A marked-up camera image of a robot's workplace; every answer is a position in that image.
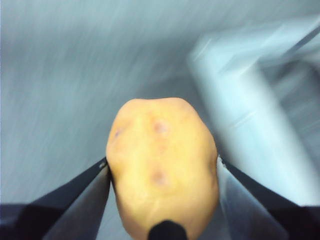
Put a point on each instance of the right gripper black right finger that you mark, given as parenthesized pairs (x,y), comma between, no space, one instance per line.
(262,215)

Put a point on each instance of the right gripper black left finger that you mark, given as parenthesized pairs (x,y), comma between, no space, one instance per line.
(62,215)

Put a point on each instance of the brown potato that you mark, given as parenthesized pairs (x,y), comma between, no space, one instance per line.
(162,162)

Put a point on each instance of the white Toshiba toaster oven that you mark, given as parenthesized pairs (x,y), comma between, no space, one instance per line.
(237,100)

